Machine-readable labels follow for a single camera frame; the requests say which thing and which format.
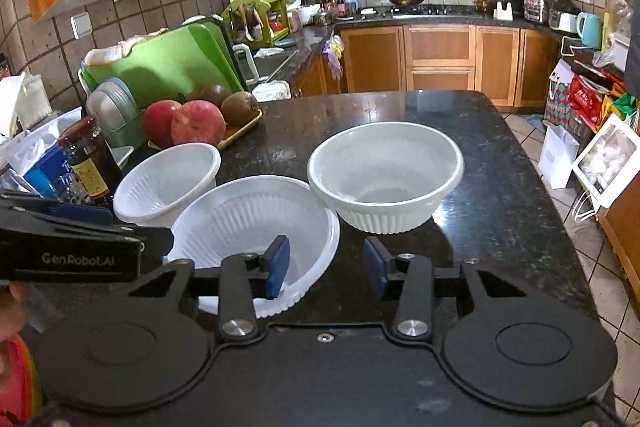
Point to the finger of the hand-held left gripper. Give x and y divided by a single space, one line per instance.
150 241
85 213

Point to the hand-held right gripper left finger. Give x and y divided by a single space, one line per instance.
277 267

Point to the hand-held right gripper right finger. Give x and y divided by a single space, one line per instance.
375 269

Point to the white ribbed bowl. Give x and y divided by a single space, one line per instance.
240 217
165 187
385 177

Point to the person's left hand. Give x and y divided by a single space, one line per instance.
12 309

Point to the dark sauce jar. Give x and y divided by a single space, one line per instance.
92 162

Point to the blue carton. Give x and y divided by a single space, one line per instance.
47 169

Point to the grey stacked lids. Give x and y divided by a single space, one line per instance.
112 102

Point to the red apple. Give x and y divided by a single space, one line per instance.
198 123
159 124

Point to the person's red garment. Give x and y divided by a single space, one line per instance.
17 382

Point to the green cutting board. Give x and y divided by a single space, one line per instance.
170 62

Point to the white paper bag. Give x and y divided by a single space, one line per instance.
557 157

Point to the pink rubber gloves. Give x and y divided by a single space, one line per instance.
334 57

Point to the wooden base cabinets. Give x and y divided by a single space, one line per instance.
440 62

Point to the green dish rack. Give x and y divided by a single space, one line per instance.
255 22

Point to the patterned gift bag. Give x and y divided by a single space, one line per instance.
557 94

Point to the white picture box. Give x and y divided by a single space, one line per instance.
607 159

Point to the gas stove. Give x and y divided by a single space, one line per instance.
435 12

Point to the row of condiment bottles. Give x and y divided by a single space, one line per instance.
335 4

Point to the red shopping bag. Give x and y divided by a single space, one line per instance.
589 99

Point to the white toaster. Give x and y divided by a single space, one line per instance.
567 23

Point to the teal mug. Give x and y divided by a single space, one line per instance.
591 31

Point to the black cooking pot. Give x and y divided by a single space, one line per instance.
564 4

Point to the large plastic jar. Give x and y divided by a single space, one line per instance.
619 19

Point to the wall socket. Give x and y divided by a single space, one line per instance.
80 26

